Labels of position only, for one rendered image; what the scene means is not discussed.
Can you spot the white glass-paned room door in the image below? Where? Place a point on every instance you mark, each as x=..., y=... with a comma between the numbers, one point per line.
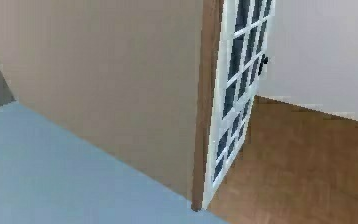
x=224, y=66

